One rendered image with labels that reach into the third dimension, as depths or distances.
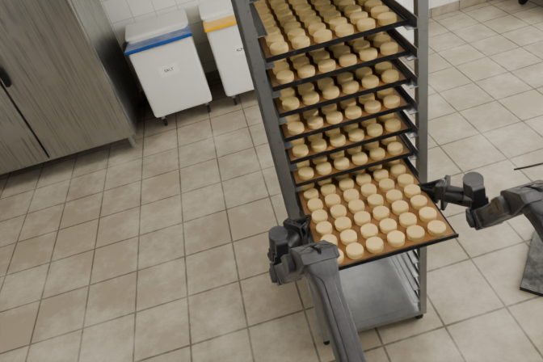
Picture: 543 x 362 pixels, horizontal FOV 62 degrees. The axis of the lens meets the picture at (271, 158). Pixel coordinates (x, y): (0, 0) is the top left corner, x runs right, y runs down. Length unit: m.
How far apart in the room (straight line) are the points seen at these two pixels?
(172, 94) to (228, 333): 2.16
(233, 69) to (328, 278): 3.11
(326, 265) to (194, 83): 3.14
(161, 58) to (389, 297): 2.53
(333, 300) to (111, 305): 2.11
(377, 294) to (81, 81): 2.54
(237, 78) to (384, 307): 2.37
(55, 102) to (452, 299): 2.96
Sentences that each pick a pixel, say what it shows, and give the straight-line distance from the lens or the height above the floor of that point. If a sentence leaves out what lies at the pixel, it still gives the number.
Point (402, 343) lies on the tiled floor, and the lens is 2.31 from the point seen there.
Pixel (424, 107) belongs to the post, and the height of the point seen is 1.23.
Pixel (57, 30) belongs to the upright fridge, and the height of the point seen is 1.12.
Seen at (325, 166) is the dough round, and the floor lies 1.06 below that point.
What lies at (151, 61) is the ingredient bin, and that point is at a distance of 3.80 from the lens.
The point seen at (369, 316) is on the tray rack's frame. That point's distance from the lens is 2.21.
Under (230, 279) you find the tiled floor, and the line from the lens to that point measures 2.65.
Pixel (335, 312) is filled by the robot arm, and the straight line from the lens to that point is 0.88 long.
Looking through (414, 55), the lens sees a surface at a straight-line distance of 1.36.
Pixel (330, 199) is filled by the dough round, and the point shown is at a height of 0.98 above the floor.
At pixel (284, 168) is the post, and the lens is 1.40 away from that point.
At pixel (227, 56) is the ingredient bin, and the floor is 0.50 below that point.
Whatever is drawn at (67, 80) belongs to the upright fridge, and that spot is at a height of 0.77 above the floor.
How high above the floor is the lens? 2.03
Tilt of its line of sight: 37 degrees down
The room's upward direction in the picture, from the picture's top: 15 degrees counter-clockwise
